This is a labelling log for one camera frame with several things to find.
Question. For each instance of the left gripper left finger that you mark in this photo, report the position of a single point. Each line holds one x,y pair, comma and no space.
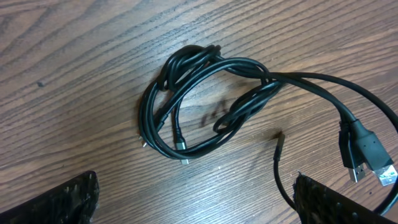
74,201

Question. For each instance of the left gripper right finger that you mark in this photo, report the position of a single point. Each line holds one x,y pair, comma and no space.
317,203

